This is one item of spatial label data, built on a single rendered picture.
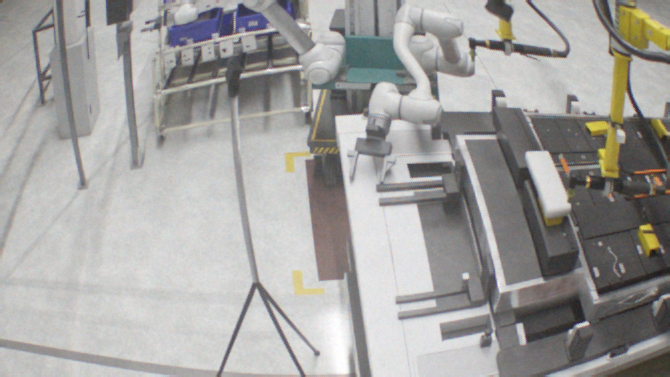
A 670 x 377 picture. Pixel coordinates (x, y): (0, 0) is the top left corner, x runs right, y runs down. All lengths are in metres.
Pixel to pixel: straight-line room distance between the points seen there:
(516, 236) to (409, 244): 0.45
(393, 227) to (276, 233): 1.38
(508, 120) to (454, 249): 0.56
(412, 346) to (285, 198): 2.12
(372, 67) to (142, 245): 1.68
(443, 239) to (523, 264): 0.54
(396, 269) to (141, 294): 1.68
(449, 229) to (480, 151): 0.32
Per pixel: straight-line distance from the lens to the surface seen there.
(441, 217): 2.92
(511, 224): 2.57
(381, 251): 2.67
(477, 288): 2.48
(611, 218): 2.68
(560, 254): 2.31
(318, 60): 3.72
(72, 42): 5.13
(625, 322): 2.46
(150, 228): 4.21
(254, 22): 4.58
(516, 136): 2.83
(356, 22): 4.02
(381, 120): 2.98
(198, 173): 4.55
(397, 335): 2.37
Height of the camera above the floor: 2.62
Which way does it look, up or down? 37 degrees down
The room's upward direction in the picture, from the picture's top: 1 degrees counter-clockwise
